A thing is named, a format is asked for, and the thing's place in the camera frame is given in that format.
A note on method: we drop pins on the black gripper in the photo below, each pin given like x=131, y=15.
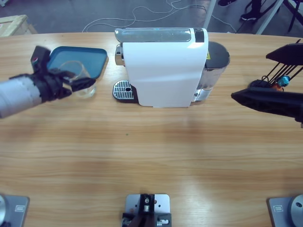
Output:
x=50, y=88

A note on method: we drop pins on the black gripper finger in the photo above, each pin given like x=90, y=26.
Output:
x=288, y=54
x=272, y=101

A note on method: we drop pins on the clear drinking glass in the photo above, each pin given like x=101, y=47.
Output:
x=85, y=93

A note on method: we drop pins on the silver coffee machine lever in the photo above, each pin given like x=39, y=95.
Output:
x=151, y=35

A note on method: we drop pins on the blue coffee capsule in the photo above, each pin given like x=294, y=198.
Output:
x=284, y=80

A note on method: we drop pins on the white capsule coffee machine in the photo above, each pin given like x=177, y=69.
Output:
x=163, y=71

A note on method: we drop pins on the black capsule holder with rods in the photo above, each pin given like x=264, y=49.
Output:
x=256, y=84

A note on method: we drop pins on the blue plastic tray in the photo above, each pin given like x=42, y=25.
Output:
x=71, y=55

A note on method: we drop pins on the silver drip tray grate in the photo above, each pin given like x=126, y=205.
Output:
x=120, y=91

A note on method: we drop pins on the black sneaker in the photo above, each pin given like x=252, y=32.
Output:
x=226, y=2
x=248, y=16

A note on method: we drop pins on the dark trouser leg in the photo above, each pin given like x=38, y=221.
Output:
x=256, y=6

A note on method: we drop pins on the clear water tank black lid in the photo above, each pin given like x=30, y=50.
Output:
x=216, y=56

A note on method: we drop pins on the wooden crate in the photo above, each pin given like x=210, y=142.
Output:
x=14, y=26

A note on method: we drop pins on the black metal chair frame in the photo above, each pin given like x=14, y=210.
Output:
x=293, y=19

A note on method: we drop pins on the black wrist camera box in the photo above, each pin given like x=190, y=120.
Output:
x=40, y=58

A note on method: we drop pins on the white metal post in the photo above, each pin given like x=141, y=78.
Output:
x=209, y=14
x=268, y=17

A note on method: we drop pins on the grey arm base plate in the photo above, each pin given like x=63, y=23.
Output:
x=16, y=210
x=284, y=210

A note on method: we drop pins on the centre metal mount bracket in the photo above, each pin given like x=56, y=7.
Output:
x=146, y=205

